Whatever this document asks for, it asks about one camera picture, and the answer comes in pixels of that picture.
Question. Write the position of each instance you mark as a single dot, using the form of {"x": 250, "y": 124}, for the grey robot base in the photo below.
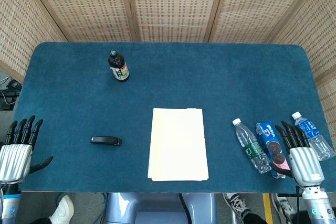
{"x": 160, "y": 208}

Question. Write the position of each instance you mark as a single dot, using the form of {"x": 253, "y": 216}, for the dark tea bottle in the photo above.
{"x": 118, "y": 66}

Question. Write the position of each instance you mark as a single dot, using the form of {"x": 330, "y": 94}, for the cream paper notepad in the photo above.
{"x": 178, "y": 145}

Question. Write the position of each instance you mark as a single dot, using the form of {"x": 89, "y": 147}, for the blue oreo cookie pack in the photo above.
{"x": 271, "y": 148}

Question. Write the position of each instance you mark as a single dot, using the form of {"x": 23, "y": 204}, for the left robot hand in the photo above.
{"x": 14, "y": 154}

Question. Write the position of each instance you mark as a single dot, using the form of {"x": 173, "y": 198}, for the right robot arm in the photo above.
{"x": 316, "y": 205}

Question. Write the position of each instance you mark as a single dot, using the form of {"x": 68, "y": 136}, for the black stapler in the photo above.
{"x": 106, "y": 140}

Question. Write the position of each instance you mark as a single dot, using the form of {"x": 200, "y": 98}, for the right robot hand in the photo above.
{"x": 304, "y": 161}

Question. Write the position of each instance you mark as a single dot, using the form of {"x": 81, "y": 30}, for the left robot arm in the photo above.
{"x": 9, "y": 203}

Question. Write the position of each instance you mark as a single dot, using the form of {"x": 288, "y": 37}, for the blue table cloth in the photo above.
{"x": 168, "y": 98}

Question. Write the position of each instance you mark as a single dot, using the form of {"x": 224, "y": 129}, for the woven folding screen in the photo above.
{"x": 168, "y": 6}

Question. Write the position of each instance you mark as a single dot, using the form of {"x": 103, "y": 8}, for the black and white sneaker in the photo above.
{"x": 283, "y": 205}
{"x": 237, "y": 205}

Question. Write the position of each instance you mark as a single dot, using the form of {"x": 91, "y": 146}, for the blue label water bottle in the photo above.
{"x": 312, "y": 136}

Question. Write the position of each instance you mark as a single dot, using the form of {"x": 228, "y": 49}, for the green label water bottle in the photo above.
{"x": 252, "y": 148}

